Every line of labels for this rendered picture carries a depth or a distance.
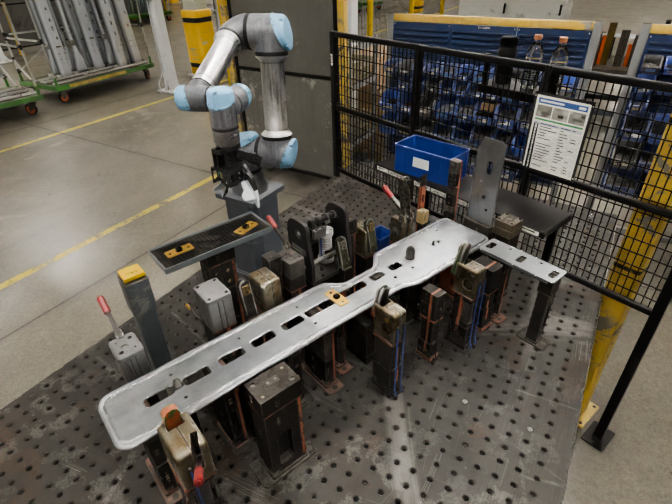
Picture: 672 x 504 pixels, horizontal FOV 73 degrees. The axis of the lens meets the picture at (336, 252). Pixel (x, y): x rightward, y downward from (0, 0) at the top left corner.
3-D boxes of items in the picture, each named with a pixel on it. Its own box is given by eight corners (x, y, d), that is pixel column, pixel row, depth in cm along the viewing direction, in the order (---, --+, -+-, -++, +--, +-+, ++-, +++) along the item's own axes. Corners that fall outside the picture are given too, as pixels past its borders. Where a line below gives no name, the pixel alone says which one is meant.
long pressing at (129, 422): (123, 465, 100) (121, 461, 99) (93, 401, 114) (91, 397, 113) (493, 240, 172) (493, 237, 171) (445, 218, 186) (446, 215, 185)
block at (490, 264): (480, 335, 170) (493, 275, 155) (456, 320, 178) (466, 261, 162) (495, 323, 175) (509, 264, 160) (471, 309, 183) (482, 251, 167)
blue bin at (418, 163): (447, 187, 201) (451, 159, 194) (392, 169, 219) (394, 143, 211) (467, 175, 211) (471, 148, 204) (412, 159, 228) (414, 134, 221)
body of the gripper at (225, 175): (212, 185, 137) (205, 146, 130) (232, 174, 143) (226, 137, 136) (231, 190, 133) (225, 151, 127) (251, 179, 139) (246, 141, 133)
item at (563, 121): (572, 183, 175) (595, 102, 158) (519, 166, 189) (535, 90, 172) (574, 182, 176) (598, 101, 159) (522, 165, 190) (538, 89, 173)
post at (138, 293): (161, 391, 152) (123, 288, 128) (152, 378, 157) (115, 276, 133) (182, 380, 156) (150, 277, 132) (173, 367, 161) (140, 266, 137)
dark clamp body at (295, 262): (297, 355, 165) (288, 270, 143) (276, 336, 173) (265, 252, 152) (320, 341, 170) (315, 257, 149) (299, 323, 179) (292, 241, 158)
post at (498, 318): (498, 325, 175) (512, 263, 159) (474, 311, 182) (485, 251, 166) (507, 317, 178) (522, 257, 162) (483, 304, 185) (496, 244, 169)
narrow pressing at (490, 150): (490, 227, 177) (506, 143, 158) (466, 216, 185) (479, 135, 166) (491, 227, 178) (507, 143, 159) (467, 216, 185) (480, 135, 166)
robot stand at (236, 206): (229, 271, 208) (214, 193, 186) (258, 250, 223) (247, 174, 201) (264, 285, 199) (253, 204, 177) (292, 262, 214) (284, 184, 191)
